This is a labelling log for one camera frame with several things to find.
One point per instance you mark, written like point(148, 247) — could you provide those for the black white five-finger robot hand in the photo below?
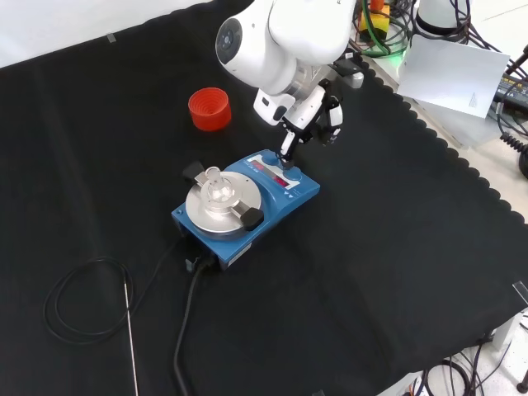
point(309, 109)

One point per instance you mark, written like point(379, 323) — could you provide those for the heater with blue base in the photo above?
point(284, 198)

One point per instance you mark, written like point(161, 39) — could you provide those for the yellow stop button box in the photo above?
point(373, 22)

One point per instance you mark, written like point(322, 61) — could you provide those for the clear round-bottom glass flask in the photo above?
point(218, 194)

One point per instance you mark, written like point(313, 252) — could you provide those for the black bench cloth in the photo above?
point(350, 268)

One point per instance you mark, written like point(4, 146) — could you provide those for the black power brick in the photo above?
point(511, 88)

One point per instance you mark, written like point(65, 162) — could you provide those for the clear tape piece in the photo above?
point(111, 38)
point(520, 290)

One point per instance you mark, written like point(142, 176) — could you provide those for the thin steel probe rod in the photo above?
point(131, 330)

